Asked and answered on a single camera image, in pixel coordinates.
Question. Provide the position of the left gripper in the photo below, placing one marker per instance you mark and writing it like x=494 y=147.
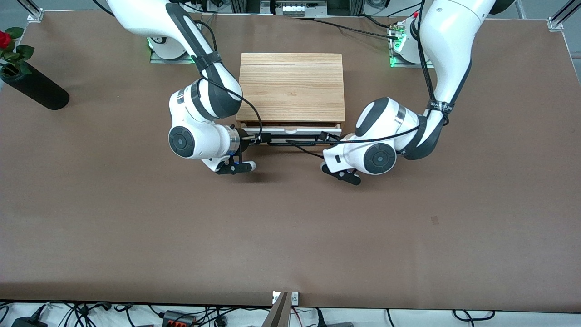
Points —
x=323 y=136

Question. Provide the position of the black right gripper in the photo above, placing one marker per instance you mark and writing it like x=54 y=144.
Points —
x=245 y=141

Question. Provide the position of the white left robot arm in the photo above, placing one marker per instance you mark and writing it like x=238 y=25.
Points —
x=449 y=36

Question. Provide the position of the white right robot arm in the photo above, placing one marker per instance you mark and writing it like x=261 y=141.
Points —
x=199 y=104

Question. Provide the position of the light wooden drawer cabinet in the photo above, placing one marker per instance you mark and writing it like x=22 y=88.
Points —
x=290 y=86

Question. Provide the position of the white power strip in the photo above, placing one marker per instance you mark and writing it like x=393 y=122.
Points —
x=295 y=9

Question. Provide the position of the small metal table clamp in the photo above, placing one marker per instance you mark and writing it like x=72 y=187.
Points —
x=294 y=298

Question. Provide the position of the brown wooden slat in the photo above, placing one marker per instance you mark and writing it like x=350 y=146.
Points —
x=278 y=313

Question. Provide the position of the dark flat power brick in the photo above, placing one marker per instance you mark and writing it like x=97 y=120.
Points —
x=338 y=324

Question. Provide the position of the black box with orange buttons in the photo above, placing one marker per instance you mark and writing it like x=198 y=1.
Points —
x=179 y=319

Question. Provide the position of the black cylindrical vase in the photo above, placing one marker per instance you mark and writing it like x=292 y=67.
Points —
x=36 y=88

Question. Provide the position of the aluminium corner strut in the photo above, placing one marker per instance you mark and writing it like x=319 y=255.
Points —
x=560 y=18
x=34 y=13

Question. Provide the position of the black power adapter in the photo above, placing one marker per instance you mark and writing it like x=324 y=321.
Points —
x=28 y=322

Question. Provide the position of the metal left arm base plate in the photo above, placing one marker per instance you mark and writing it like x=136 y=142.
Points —
x=408 y=64

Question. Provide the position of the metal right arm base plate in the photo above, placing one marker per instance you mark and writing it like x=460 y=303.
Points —
x=174 y=60

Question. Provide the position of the aluminium frame profile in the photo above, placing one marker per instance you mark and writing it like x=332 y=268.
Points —
x=245 y=5

